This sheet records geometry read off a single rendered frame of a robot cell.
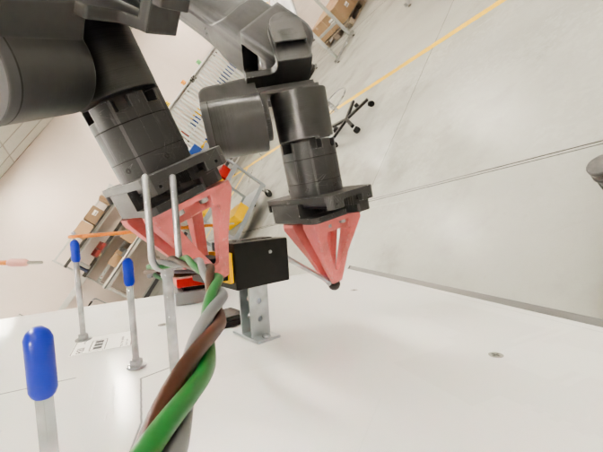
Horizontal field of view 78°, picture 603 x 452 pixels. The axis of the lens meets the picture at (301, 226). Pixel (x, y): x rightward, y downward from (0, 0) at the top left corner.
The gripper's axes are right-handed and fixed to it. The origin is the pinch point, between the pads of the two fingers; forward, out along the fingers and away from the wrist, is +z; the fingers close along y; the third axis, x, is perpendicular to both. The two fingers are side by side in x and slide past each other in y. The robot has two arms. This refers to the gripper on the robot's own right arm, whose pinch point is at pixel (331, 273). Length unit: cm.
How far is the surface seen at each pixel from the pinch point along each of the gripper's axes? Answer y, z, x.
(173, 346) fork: 7.7, -3.5, -20.2
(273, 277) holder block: 2.1, -3.0, -8.9
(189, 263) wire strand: 13.3, -9.2, -20.2
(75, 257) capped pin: -11.8, -7.9, -21.4
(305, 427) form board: 14.4, 1.1, -16.7
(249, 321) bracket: -0.7, 1.0, -10.8
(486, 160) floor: -56, 5, 165
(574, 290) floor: -7, 45, 108
